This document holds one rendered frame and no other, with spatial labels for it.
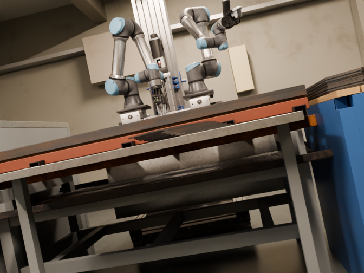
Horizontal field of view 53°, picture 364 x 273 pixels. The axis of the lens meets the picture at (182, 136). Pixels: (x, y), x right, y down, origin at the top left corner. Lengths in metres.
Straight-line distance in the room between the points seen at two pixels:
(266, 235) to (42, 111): 5.14
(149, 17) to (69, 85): 3.37
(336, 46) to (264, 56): 1.06
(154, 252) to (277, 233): 0.54
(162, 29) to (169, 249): 1.82
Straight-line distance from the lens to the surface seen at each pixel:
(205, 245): 1.69
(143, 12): 3.07
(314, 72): 5.95
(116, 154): 1.34
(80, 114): 6.09
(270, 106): 1.59
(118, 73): 2.67
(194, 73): 2.71
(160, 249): 1.73
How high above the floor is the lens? 0.74
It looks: level
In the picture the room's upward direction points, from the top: 12 degrees counter-clockwise
